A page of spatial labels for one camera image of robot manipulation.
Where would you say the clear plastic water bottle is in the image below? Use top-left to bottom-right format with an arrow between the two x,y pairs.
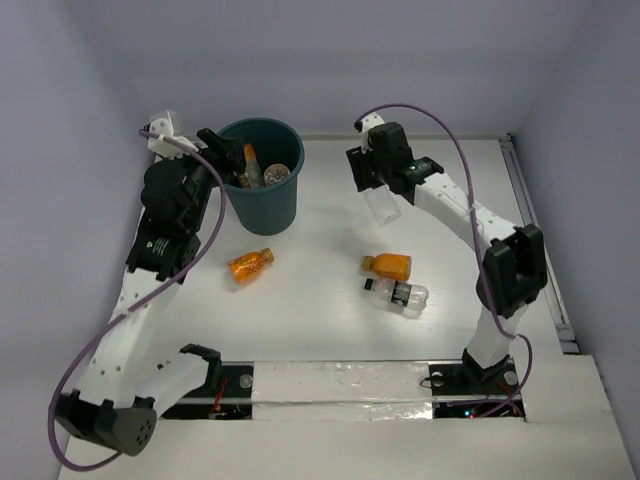
363,186 -> 402,226

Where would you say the small orange bottle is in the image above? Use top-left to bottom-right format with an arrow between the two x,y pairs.
361,253 -> 412,282
227,248 -> 275,284

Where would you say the clear bottle black label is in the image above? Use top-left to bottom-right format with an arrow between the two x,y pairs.
363,278 -> 430,317

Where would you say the tall orange label bottle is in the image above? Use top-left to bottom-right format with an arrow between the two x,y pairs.
240,144 -> 265,189

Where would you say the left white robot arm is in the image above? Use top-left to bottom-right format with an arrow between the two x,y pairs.
47,125 -> 243,472

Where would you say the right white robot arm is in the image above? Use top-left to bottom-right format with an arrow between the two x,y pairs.
346,114 -> 548,392

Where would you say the dark green plastic bin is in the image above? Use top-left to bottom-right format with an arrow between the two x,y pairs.
219,118 -> 305,236

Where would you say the silver foil tape strip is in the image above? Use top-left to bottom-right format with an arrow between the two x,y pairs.
251,361 -> 433,422

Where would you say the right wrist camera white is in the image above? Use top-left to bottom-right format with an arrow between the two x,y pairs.
354,111 -> 385,153

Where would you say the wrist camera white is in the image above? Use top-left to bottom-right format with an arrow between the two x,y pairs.
143,110 -> 197,159
354,111 -> 385,153

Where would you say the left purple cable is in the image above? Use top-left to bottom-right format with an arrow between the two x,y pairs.
47,127 -> 229,474

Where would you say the purple cable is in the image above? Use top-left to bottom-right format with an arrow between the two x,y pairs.
353,103 -> 534,419
47,127 -> 229,474

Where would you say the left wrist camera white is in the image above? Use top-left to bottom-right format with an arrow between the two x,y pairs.
143,110 -> 197,159

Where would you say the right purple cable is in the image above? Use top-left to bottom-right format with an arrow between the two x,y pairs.
353,103 -> 534,419

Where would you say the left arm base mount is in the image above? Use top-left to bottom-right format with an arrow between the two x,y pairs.
162,343 -> 254,420

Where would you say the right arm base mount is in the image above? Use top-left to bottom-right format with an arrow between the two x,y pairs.
420,350 -> 526,419

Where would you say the aluminium rail right edge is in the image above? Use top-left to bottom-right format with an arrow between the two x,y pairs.
498,134 -> 582,355

